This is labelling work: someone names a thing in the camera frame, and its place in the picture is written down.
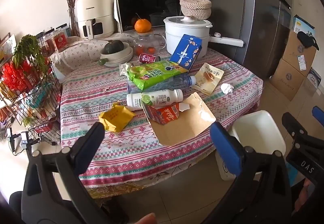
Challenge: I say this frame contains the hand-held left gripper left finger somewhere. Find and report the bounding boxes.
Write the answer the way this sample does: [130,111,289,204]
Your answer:
[21,121,107,224]

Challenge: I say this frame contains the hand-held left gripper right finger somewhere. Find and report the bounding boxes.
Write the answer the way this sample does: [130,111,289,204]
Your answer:
[202,121,294,224]

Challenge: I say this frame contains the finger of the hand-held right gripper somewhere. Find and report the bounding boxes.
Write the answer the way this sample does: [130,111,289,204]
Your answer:
[282,112,308,140]
[312,106,324,121]

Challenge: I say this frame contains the white plastic trash bin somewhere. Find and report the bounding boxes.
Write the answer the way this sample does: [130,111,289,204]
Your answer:
[215,110,286,181]

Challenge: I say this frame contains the yellow paper wrapper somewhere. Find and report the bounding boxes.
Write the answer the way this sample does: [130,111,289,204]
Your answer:
[99,102,135,133]

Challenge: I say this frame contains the brown cardboard piece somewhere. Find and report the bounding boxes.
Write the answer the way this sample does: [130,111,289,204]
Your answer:
[149,92,216,146]

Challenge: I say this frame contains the beige snack packet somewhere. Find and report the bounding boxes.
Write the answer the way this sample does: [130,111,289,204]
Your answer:
[194,63,224,96]

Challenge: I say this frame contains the red milk carton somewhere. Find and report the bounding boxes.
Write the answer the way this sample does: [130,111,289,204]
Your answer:
[141,101,190,124]

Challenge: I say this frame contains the clear plastic water bottle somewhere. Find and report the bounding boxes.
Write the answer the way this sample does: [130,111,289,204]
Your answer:
[127,73,197,94]

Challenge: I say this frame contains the white drink bottle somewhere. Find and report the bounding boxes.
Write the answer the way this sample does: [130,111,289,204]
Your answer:
[126,89,183,110]

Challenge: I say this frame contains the large white tissue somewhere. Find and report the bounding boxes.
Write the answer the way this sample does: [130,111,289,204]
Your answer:
[119,63,133,76]

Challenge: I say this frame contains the green snack bag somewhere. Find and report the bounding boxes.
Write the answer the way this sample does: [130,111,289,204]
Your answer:
[127,60,190,91]

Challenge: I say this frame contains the blue drink carton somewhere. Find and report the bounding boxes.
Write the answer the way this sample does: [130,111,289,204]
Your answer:
[169,34,203,71]

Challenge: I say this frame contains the red drink can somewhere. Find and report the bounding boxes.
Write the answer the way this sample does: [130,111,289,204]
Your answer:
[139,52,161,63]

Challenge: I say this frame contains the person's right hand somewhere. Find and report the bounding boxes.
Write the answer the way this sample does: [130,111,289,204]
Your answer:
[291,178,317,214]

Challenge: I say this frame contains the person's left hand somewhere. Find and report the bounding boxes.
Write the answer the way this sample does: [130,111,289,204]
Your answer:
[128,212,157,224]

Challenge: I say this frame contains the small printed box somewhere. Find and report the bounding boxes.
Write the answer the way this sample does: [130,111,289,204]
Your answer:
[307,67,322,88]

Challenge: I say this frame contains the striped patterned tablecloth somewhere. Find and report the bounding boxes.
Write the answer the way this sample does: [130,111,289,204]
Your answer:
[59,25,264,188]

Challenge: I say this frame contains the plain cardboard box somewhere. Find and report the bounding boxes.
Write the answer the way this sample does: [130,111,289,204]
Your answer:
[269,58,308,100]

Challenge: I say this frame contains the cardboard box with label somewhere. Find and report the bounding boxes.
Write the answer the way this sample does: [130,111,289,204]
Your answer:
[281,29,317,78]

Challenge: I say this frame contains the white power adapter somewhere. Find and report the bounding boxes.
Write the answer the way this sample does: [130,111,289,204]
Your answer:
[6,128,41,156]

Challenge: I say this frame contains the blue and white box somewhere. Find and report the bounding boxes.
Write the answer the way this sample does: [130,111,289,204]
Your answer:
[291,15,315,37]

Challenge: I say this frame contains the white ceramic bowl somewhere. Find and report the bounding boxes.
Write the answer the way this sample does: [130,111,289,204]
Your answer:
[98,42,133,67]

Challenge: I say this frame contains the green pumpkin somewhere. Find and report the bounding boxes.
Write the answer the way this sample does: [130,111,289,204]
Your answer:
[101,40,125,55]

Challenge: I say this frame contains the grey refrigerator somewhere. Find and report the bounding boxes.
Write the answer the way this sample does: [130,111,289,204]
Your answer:
[191,0,294,79]

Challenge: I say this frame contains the red packaged boxes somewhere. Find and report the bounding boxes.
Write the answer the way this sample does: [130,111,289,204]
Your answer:
[38,27,70,55]

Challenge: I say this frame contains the green leafy plant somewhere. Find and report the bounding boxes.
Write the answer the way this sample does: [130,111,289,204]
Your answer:
[11,34,52,78]

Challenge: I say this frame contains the glass jar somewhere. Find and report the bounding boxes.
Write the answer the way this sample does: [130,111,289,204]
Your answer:
[128,32,166,56]

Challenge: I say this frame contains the white electric pot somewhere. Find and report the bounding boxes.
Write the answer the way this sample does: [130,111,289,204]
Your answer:
[163,15,245,57]

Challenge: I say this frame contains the orange tangerine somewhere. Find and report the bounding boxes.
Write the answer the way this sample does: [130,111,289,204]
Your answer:
[134,13,152,33]

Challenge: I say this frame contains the white air fryer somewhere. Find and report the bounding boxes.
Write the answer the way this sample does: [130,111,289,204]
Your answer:
[76,0,115,38]

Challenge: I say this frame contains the white microwave oven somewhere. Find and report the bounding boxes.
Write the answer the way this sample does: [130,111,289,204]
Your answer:
[114,0,195,33]

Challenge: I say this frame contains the black wire rack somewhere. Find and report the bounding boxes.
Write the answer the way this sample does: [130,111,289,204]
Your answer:
[0,61,62,143]

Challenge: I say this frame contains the woven rope basket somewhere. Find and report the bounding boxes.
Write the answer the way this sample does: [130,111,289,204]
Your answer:
[180,0,212,21]

